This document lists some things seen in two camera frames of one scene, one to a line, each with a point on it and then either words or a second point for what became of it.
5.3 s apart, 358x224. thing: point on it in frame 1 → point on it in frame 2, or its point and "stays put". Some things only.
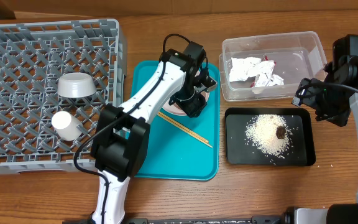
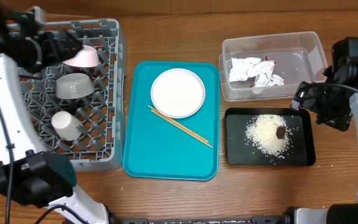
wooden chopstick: (184, 127) stays put
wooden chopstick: (188, 132) stays put
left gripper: (196, 107) → (56, 55)
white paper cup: (66, 126) stays put
